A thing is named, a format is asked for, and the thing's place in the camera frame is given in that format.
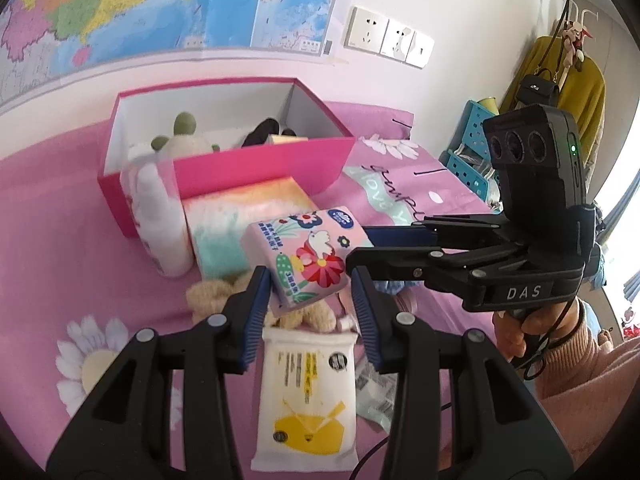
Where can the beige plush bear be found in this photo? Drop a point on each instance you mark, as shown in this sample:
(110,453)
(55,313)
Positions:
(215,292)

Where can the white wall switch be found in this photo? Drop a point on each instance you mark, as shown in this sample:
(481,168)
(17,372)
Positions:
(420,50)

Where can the green plush toy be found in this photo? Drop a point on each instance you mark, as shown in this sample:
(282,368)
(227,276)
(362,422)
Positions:
(182,127)

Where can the white yellow wet wipes pack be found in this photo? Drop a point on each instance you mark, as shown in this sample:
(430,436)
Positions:
(305,385)

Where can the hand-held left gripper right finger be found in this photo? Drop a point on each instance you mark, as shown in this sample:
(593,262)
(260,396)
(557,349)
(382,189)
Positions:
(365,320)

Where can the person's right hand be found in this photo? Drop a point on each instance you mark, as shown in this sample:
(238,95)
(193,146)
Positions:
(515,335)

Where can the black handbag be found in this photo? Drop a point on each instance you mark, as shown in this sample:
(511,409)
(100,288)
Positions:
(537,89)

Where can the pink floral tissue pack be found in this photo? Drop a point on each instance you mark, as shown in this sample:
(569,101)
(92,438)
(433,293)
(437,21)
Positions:
(300,255)

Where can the pastel tissue box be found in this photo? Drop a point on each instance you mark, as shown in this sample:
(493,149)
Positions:
(225,215)

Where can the pink printed bed sheet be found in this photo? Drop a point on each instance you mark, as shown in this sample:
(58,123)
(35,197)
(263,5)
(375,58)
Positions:
(75,270)

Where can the white wall socket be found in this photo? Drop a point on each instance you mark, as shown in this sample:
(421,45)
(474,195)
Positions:
(397,39)
(366,30)

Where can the black cloth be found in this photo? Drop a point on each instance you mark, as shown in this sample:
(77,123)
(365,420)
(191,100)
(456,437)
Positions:
(262,130)

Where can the white coat rack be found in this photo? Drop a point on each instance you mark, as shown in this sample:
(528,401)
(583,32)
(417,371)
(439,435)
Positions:
(584,12)

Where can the blue plastic basket rack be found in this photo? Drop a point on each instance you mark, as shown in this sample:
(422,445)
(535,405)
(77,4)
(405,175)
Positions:
(472,120)

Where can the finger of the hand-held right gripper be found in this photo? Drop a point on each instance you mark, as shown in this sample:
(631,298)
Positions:
(400,236)
(400,262)

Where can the yellow coat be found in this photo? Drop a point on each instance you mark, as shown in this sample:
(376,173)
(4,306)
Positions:
(585,95)

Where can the colourful wall map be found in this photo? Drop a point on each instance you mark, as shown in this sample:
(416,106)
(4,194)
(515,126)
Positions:
(150,10)

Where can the pink cardboard box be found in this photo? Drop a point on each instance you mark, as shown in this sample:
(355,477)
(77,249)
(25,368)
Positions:
(240,175)

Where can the person's right forearm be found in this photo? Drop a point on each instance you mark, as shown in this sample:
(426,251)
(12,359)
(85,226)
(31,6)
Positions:
(590,390)

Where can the white pump lotion bottle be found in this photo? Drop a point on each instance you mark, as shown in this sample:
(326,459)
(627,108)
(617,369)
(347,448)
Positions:
(165,230)

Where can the hanging plush toy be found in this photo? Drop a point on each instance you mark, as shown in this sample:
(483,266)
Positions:
(575,37)

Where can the translucent printed plastic packet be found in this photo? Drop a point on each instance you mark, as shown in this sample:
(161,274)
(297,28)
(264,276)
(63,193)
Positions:
(375,395)

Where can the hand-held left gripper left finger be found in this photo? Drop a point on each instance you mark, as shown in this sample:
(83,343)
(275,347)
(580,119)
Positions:
(255,320)

